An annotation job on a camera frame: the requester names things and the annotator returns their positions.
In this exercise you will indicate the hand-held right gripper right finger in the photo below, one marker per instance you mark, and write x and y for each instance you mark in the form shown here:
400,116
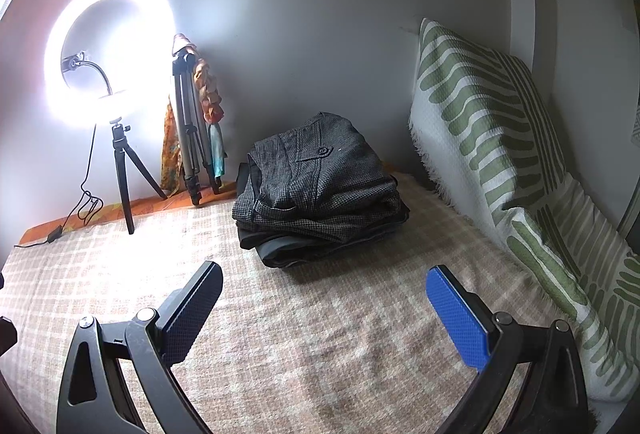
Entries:
457,319

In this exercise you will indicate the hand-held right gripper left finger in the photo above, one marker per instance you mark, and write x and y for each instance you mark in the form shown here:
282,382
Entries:
187,319

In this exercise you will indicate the grey checked pants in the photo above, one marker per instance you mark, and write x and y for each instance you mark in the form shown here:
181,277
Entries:
320,189

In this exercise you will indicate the dark grey folded pants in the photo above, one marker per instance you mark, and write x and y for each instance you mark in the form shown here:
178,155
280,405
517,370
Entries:
310,251

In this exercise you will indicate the black folded pants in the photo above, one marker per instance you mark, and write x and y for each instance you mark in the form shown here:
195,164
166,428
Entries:
246,184

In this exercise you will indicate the beige checked blanket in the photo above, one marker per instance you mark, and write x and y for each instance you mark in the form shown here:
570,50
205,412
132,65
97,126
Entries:
310,324

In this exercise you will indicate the orange bed sheet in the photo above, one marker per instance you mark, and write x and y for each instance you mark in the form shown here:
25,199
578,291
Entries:
100,226

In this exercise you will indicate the small black tripod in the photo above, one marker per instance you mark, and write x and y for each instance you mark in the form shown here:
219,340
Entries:
122,169

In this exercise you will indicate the tall folded tripod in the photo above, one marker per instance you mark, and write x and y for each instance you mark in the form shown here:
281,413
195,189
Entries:
187,129

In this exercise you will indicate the green patterned white throw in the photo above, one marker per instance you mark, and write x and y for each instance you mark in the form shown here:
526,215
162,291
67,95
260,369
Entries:
480,114

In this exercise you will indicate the orange and blue scarf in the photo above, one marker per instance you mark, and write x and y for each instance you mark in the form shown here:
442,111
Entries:
212,104

